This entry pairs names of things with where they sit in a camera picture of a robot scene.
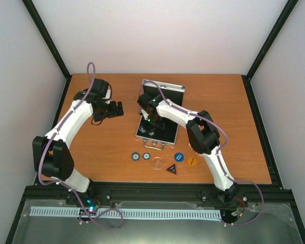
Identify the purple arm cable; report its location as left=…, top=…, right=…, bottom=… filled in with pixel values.
left=142, top=81, right=265, bottom=226
left=37, top=62, right=124, bottom=229

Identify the clear round disc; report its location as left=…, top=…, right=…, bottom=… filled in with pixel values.
left=150, top=157, right=164, bottom=170

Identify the black red triangle token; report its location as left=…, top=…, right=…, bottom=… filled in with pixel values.
left=165, top=163, right=177, bottom=175

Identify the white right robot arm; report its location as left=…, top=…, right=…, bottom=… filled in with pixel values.
left=137, top=93, right=238, bottom=199

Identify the blue round token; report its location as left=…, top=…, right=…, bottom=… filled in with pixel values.
left=174, top=152, right=185, bottom=162

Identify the black aluminium frame rail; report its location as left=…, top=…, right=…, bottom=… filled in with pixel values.
left=38, top=180, right=295, bottom=206

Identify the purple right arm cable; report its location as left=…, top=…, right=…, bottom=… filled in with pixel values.
left=142, top=81, right=265, bottom=226

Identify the orange round token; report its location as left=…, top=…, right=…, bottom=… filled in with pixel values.
left=187, top=157, right=198, bottom=167

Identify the white cable duct strip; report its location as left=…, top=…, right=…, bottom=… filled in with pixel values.
left=29, top=206, right=222, bottom=221

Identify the aluminium poker case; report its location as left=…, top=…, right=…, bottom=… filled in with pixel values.
left=136, top=79, right=186, bottom=150

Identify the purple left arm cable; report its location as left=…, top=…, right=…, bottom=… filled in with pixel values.
left=37, top=62, right=124, bottom=229

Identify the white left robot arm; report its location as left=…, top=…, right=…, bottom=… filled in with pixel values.
left=32, top=78, right=124, bottom=205

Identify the blue white poker chip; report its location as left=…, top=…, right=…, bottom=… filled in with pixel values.
left=131, top=152, right=140, bottom=161
left=142, top=152, right=150, bottom=160

